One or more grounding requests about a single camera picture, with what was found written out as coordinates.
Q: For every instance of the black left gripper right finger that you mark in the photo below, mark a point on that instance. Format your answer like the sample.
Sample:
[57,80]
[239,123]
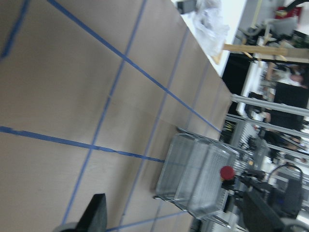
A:
[258,216]

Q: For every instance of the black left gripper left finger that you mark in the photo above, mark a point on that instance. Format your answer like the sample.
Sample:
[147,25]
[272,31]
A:
[94,218]

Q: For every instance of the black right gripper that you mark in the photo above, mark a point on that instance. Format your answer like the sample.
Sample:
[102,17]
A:
[286,201]

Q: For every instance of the red emergency stop button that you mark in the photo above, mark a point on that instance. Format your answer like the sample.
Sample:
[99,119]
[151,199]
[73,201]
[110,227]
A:
[227,175]

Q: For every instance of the clear plastic bag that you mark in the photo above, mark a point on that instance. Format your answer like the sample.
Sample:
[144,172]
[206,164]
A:
[210,29]

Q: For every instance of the silver wire mesh shelf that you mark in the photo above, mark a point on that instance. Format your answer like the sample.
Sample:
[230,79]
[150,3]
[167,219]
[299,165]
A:
[190,177]

